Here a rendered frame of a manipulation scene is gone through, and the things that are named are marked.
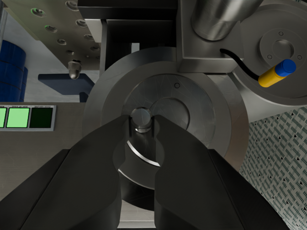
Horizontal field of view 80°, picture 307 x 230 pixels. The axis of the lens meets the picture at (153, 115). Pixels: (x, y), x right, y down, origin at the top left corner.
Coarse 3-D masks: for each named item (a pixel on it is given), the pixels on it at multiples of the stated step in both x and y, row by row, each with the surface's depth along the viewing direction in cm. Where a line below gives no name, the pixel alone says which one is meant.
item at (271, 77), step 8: (232, 56) 14; (240, 64) 13; (280, 64) 10; (288, 64) 10; (248, 72) 13; (272, 72) 11; (280, 72) 10; (288, 72) 10; (256, 80) 12; (264, 80) 11; (272, 80) 11
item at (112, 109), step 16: (144, 64) 17; (160, 64) 17; (176, 64) 17; (128, 80) 17; (208, 80) 17; (112, 96) 16; (112, 112) 16; (224, 112) 16; (224, 128) 16; (224, 144) 16; (128, 160) 15; (128, 176) 15; (144, 176) 15
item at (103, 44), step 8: (104, 24) 19; (104, 32) 18; (104, 40) 18; (112, 40) 21; (104, 48) 18; (112, 48) 21; (120, 48) 27; (128, 48) 38; (104, 56) 18; (112, 56) 21; (120, 56) 27; (104, 64) 18
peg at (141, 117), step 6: (138, 108) 12; (144, 108) 12; (132, 114) 11; (138, 114) 11; (144, 114) 11; (150, 114) 12; (132, 120) 11; (138, 120) 11; (144, 120) 11; (150, 120) 11; (138, 126) 11; (144, 126) 11; (150, 126) 13; (144, 132) 14
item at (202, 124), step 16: (144, 80) 15; (160, 80) 15; (176, 80) 15; (192, 80) 15; (128, 96) 15; (144, 96) 15; (160, 96) 15; (176, 96) 15; (192, 96) 15; (208, 96) 15; (128, 112) 14; (160, 112) 14; (176, 112) 14; (192, 112) 14; (208, 112) 14; (192, 128) 14; (208, 128) 14; (128, 144) 14; (144, 144) 14; (208, 144) 14
